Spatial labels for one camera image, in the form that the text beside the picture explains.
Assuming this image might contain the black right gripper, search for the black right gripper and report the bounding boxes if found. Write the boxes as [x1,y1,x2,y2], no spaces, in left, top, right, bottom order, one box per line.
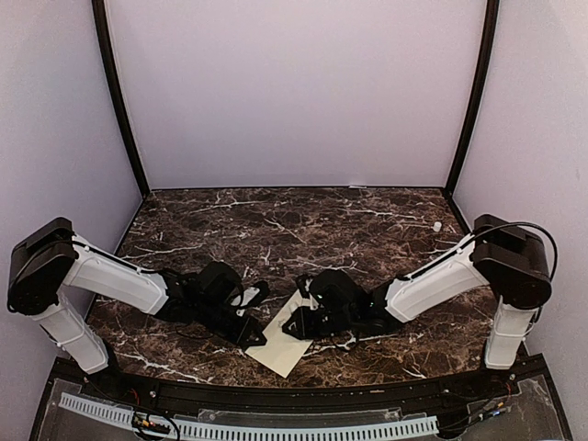
[283,305,356,340]

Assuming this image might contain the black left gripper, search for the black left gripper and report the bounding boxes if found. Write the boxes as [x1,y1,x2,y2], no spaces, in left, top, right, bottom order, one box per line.
[195,299,266,348]

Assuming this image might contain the cream paper envelope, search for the cream paper envelope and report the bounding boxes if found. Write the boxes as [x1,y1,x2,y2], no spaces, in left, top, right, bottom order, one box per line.
[245,290,316,378]

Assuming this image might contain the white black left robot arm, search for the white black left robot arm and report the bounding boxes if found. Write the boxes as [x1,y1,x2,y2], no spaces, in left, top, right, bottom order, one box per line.
[7,217,266,401]

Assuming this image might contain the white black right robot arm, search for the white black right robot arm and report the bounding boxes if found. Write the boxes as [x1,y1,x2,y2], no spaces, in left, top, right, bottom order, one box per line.
[281,214,559,399]

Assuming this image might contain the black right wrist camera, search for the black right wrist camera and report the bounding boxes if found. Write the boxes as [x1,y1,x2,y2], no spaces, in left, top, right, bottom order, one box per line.
[295,274,313,299]

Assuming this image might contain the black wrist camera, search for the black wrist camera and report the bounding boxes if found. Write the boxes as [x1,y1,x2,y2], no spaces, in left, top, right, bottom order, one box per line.
[238,280,270,309]
[295,274,313,299]

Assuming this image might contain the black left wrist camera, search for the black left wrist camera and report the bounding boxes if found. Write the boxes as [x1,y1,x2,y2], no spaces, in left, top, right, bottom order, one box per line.
[238,280,270,309]

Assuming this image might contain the black front table rail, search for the black front table rail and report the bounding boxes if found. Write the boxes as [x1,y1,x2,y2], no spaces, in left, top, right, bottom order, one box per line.
[105,367,506,417]

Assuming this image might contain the white slotted cable duct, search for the white slotted cable duct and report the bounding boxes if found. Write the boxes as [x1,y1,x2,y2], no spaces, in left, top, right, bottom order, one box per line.
[59,392,439,440]

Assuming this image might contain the black right corner frame post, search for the black right corner frame post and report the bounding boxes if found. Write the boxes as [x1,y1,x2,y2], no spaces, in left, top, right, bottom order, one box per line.
[444,0,500,200]

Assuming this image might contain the black corner frame post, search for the black corner frame post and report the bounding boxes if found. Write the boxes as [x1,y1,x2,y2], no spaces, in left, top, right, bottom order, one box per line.
[91,0,151,198]
[444,0,500,200]

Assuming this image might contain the black left corner frame post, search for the black left corner frame post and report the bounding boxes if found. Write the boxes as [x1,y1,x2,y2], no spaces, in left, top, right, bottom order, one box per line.
[91,0,151,198]

